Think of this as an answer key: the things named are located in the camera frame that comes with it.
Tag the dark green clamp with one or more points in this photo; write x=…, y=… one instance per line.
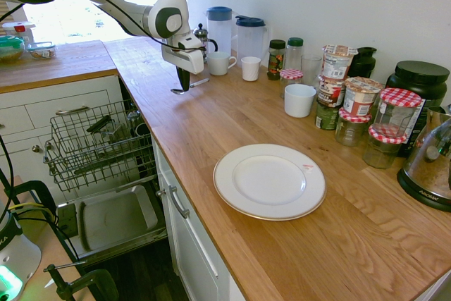
x=31, y=190
x=91, y=281

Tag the open dishwasher door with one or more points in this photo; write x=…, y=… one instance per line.
x=116, y=216

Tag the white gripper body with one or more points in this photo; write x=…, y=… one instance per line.
x=186, y=59

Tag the short pitcher dark lid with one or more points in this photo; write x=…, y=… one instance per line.
x=251, y=40

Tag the steel electric kettle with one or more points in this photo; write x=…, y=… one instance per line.
x=428, y=163

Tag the white plate gold rim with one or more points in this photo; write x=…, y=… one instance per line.
x=269, y=182

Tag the white container red clip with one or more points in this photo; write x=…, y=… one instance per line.
x=17, y=27

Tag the black shaker bottle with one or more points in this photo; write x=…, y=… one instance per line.
x=363, y=63

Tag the tall pitcher blue lid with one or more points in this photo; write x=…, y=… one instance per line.
x=218, y=29

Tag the metal spoon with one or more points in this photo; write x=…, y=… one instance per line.
x=199, y=82

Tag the wooden robot mounting board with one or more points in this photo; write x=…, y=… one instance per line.
x=49, y=244

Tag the white ribbed cup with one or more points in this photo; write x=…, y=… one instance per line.
x=250, y=68

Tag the small jar checkered lid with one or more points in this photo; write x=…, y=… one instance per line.
x=291, y=79

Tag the food container green lid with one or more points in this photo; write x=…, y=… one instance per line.
x=10, y=50

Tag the large jar checkered lid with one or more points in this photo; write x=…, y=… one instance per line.
x=396, y=114

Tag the glass French press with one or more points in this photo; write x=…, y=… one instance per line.
x=203, y=35

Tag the clear drinking glass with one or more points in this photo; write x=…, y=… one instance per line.
x=311, y=68

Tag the white oatmeal cup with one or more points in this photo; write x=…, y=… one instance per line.
x=336, y=63

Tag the green tin can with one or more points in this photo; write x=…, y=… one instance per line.
x=326, y=116

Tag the spice jar black lid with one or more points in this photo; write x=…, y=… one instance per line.
x=276, y=59

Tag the round metal cabinet knob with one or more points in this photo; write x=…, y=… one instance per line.
x=35, y=148
x=161, y=192

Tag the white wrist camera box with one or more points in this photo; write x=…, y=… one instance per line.
x=188, y=42

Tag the dark red oatmeal cup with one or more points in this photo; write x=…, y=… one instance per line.
x=329, y=93

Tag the wide white cup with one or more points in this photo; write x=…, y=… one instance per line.
x=299, y=102

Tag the glass jar checkered lid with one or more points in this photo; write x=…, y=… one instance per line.
x=350, y=128
x=382, y=151

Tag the spice jar green lid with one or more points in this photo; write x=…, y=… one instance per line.
x=295, y=56

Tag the black protein tub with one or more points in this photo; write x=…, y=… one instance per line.
x=421, y=86

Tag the black utensil in rack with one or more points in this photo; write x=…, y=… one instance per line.
x=100, y=123

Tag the small glass food container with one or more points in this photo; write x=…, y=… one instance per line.
x=42, y=51

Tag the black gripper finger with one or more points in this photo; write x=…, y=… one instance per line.
x=186, y=80
x=179, y=75

